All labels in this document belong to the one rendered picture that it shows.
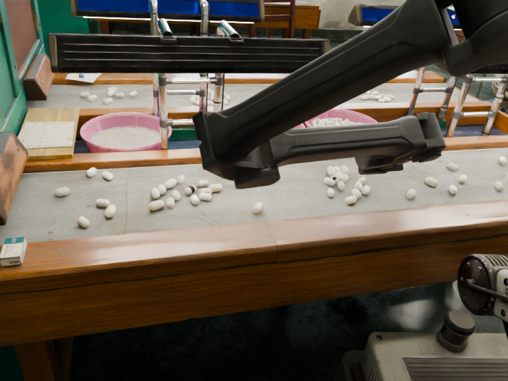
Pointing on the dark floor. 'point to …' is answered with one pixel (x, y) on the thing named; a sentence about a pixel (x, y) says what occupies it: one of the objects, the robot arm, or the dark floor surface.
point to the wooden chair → (278, 18)
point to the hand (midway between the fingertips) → (361, 164)
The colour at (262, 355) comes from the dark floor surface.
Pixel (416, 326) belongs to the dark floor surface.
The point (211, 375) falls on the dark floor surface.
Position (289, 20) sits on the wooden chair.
